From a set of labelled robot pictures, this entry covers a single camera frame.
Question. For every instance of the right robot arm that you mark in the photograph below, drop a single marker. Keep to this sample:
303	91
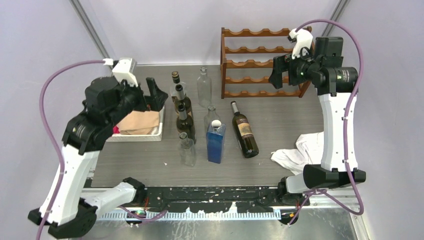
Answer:
322	66

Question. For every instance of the red cloth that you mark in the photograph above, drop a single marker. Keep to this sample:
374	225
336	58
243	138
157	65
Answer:
116	130

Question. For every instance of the clear glass bottle front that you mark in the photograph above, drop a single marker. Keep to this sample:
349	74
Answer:
187	150

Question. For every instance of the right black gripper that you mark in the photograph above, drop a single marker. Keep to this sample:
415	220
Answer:
281	63

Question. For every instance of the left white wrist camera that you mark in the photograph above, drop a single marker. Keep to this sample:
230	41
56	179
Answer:
123	70

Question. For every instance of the wooden wine rack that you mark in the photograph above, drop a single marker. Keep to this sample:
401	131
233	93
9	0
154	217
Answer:
226	64

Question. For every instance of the clear whisky bottle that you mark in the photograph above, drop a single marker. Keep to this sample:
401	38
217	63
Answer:
176	81

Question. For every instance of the beige folded cloth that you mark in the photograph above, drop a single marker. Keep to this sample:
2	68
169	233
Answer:
140	123

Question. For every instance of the white cloth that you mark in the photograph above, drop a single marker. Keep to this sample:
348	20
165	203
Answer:
308	151

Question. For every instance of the blue square glass bottle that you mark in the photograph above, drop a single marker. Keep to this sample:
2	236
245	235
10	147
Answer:
215	141

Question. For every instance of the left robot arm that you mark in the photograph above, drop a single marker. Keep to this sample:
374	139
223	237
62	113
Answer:
107	102

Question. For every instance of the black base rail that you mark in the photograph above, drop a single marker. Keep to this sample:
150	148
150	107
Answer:
217	199

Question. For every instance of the green wine bottle middle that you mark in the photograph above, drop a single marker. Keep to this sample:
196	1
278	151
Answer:
182	98

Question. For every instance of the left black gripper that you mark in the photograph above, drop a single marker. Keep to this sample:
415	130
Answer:
156	99

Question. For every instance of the dark green wine bottle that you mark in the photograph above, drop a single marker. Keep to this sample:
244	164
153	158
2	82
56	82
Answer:
243	132

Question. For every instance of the tall clear glass bottle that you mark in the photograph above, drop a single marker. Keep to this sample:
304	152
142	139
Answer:
204	88

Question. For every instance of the white plastic basket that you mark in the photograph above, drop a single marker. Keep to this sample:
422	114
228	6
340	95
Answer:
141	138

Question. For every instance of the clear glass bottle centre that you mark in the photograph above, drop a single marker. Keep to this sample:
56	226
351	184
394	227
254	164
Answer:
210	116

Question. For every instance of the green wine bottle front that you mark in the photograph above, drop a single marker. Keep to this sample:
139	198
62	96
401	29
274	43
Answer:
185	123

